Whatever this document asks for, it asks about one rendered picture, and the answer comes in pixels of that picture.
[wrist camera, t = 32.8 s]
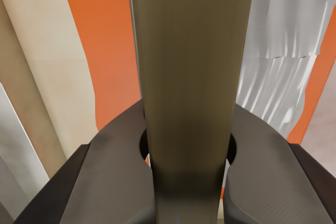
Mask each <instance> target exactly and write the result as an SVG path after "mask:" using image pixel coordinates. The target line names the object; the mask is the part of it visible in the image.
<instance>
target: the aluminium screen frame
mask: <svg viewBox="0 0 336 224"><path fill-rule="evenodd" d="M0 156H1V158H2V159H3V161H4V162H5V164H6V166H7V167H8V169H9V170H10V172H11V173H12V175H13V177H14V178H15V180H16V181H17V183H18V184H19V186H20V188H21V189H22V191H23V192H24V194H25V195H26V197H27V199H28V200H29V202H31V200H32V199H33V198H34V197H35V196H36V195H37V194H38V193H39V191H40V190H41V189H42V188H43V187H44V186H45V185H46V183H47V182H48V181H49V180H50V179H51V178H52V177H53V176H54V174H55V173H56V172H57V171H58V170H59V169H60V168H61V167H62V165H63V164H64V163H65V162H66V161H67V158H66V156H65V153H64V151H63V148H62V146H61V143H60V141H59V138H58V136H57V133H56V131H55V129H54V126H53V124H52V121H51V119H50V116H49V114H48V111H47V109H46V106H45V104H44V101H43V99H42V96H41V94H40V91H39V89H38V87H37V84H36V82H35V79H34V77H33V74H32V72H31V69H30V67H29V64H28V62H27V59H26V57H25V54H24V52H23V49H22V47H21V45H20V42H19V40H18V37H17V35H16V32H15V30H14V27H13V25H12V22H11V20H10V17H9V15H8V12H7V10H6V8H5V5H4V3H3V0H0Z"/></svg>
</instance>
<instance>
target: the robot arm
mask: <svg viewBox="0 0 336 224"><path fill-rule="evenodd" d="M148 154H149V146H148V137H147V128H146V119H145V110H144V101H143V98H142V99H140V100H139V101H137V102H136V103H135V104H133V105H132V106H130V107H129V108H128V109H126V110H125V111H124V112H122V113H121V114H119V115H118V116H117V117H115V118H114V119H113V120H111V121H110V122H109V123H107V124H106V125H105V126H104V127H103V128H102V129H101V130H100V131H99V132H98V133H97V134H96V135H95V136H94V137H93V139H92V140H91V141H90V142H89V143H88V144H81V145H80V146H79V147H78V149H77V150H76V151H75V152H74V153H73V154H72V155H71V156H70V158H69V159H68V160H67V161H66V162H65V163H64V164H63V165H62V167H61V168H60V169H59V170H58V171H57V172H56V173H55V174H54V176H53V177H52V178H51V179H50V180H49V181H48V182H47V183H46V185H45V186H44V187H43V188H42V189H41V190H40V191H39V192H38V194H37V195H36V196H35V197H34V198H33V199H32V200H31V201H30V203H29V204H28V205H27V206H26V207H25V208H24V210H23V211H22V212H21V213H20V215H19V216H18V217H17V218H16V220H15V221H14V222H13V224H157V220H156V202H155V191H154V182H153V172H152V169H151V168H150V166H149V165H148V164H147V163H146V162H145V160H146V157H147V156H148ZM227 160H228V162H229V164H230V166H229V168H228V170H227V175H226V181H225V187H224V192H223V198H222V202H223V216H224V224H336V178H335V177H334V176H333V175H332V174H331V173H330V172H329V171H327V170H326V169H325V168H324V167H323V166H322V165H321V164H320V163H319V162H318V161H317V160H315V159H314V158H313V157H312V156H311V155H310V154H309V153H308V152H307V151H306V150H305V149H303V148H302V147H301V146H300V145H299V144H298V143H289V142H288V141H287V140H286V139H285V138H284V137H283V136H282V135H281V134H280V133H278V132H277V131H276V130H275V129H274V128H273V127H272V126H270V125H269V124H268V123H266V122H265V121H264V120H262V119H261V118H259V117H258V116H256V115H255V114H253V113H251V112H250V111H248V110H246V109H245V108H243V107H242V106H240V105H238V104H237V103H235V107H234V114H233V120H232V126H231V132H230V139H229V145H228V151H227Z"/></svg>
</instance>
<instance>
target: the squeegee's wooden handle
mask: <svg viewBox="0 0 336 224"><path fill-rule="evenodd" d="M251 3H252V0H132V5H133V14H134V23H135V32H136V41H137V50H138V60H139V69H140V78H141V87H142V96H143V105H144V114H145V123H146V132H147V141H148V150H149V160H150V168H151V170H152V176H153V186H154V196H155V211H156V223H157V224H216V223H217V217H218V211H219V204H220V198H221V192H222V186H223V179H224V173H225V167H226V160H227V154H228V148H229V141H230V135H231V129H232V122H233V116H234V110H235V104H236V97H237V91H238V85H239V78H240V72H241V66H242V59H243V53H244V47H245V40H246V34H247V28H248V22H249V15H250V9H251Z"/></svg>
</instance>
